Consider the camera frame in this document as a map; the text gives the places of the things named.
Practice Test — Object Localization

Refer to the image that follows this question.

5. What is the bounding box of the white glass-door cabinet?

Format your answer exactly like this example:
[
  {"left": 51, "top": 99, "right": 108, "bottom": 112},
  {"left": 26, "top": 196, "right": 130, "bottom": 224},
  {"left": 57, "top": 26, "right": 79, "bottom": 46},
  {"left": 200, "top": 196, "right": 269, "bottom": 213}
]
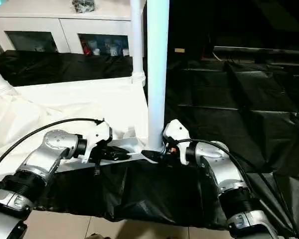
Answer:
[{"left": 0, "top": 0, "right": 146, "bottom": 57}]

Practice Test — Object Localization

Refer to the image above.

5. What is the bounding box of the white plastic table leg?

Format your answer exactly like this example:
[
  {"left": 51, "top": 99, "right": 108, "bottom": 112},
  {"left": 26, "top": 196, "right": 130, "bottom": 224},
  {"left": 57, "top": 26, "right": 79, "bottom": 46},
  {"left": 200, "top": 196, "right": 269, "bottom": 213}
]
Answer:
[
  {"left": 0, "top": 59, "right": 20, "bottom": 97},
  {"left": 145, "top": 0, "right": 171, "bottom": 153},
  {"left": 129, "top": 0, "right": 147, "bottom": 86}
]

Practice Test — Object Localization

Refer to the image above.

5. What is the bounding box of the white plastic table top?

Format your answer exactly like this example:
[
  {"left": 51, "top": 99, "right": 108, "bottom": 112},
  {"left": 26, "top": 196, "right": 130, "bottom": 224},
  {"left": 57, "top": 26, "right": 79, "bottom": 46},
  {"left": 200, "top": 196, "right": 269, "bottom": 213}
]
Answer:
[{"left": 0, "top": 74, "right": 165, "bottom": 175}]

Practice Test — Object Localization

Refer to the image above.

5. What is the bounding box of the black mat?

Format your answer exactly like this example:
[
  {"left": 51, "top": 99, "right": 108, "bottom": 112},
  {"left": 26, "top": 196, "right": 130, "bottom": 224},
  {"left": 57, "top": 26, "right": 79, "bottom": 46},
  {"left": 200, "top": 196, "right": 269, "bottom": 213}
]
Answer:
[{"left": 0, "top": 49, "right": 299, "bottom": 231}]

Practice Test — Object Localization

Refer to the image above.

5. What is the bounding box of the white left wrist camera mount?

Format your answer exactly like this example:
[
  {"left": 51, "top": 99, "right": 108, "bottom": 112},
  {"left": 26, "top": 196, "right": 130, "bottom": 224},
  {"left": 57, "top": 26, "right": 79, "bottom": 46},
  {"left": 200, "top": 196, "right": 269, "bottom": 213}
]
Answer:
[{"left": 78, "top": 120, "right": 113, "bottom": 164}]

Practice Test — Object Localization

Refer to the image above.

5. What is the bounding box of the black flat monitor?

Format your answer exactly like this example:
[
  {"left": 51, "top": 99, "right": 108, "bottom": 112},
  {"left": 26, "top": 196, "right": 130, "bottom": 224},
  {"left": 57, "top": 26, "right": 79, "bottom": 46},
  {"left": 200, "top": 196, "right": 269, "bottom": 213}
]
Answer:
[{"left": 213, "top": 45, "right": 299, "bottom": 57}]

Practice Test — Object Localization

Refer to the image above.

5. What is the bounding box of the black backdrop cloth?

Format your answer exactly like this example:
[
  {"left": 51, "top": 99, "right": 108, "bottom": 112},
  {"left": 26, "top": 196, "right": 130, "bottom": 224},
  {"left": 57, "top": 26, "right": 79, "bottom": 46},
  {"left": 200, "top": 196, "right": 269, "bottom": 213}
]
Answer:
[{"left": 169, "top": 0, "right": 299, "bottom": 47}]

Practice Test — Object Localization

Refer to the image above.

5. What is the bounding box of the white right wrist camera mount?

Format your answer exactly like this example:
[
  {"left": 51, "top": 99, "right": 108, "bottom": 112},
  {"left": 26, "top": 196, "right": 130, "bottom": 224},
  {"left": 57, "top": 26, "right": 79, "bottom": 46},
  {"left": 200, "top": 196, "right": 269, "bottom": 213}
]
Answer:
[{"left": 162, "top": 119, "right": 190, "bottom": 165}]

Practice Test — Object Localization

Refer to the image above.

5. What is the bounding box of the printed box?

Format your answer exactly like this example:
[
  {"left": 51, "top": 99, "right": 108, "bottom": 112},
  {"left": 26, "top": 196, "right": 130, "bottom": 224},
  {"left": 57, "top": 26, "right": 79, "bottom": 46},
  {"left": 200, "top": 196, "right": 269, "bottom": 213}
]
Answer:
[{"left": 107, "top": 42, "right": 121, "bottom": 57}]

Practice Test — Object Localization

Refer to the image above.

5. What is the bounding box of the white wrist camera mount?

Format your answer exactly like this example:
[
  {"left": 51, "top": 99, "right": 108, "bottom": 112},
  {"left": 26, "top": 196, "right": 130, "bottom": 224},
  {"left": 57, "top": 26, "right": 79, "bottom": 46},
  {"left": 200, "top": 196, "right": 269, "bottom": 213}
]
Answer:
[
  {"left": 162, "top": 119, "right": 190, "bottom": 165},
  {"left": 78, "top": 120, "right": 113, "bottom": 164}
]

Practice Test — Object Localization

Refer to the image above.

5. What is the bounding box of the black object pile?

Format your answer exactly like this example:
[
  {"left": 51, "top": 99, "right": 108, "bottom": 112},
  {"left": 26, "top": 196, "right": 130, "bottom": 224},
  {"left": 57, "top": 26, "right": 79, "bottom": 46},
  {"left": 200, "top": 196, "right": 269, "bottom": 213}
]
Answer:
[{"left": 70, "top": 0, "right": 97, "bottom": 14}]

